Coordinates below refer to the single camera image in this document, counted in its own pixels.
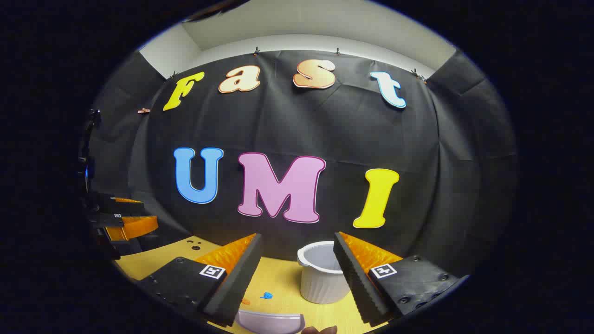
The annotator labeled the wooden desktop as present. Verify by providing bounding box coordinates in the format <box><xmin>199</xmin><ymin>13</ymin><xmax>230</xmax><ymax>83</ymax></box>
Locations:
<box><xmin>114</xmin><ymin>235</ymin><xmax>390</xmax><ymax>334</ymax></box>

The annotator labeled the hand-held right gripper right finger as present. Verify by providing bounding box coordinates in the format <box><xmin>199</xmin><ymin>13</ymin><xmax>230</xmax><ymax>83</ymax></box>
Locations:
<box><xmin>333</xmin><ymin>231</ymin><xmax>470</xmax><ymax>326</ymax></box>

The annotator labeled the white ribbed garbage bin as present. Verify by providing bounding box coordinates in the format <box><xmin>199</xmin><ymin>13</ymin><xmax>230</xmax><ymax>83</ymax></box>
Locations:
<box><xmin>297</xmin><ymin>240</ymin><xmax>353</xmax><ymax>305</ymax></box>

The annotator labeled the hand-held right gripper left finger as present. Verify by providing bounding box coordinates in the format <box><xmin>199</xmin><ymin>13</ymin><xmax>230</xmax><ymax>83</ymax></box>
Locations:
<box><xmin>138</xmin><ymin>233</ymin><xmax>264</xmax><ymax>327</ymax></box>

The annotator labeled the lilac plastic dustpan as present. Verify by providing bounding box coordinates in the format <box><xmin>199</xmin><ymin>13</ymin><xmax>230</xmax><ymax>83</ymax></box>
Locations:
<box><xmin>234</xmin><ymin>310</ymin><xmax>306</xmax><ymax>334</ymax></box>

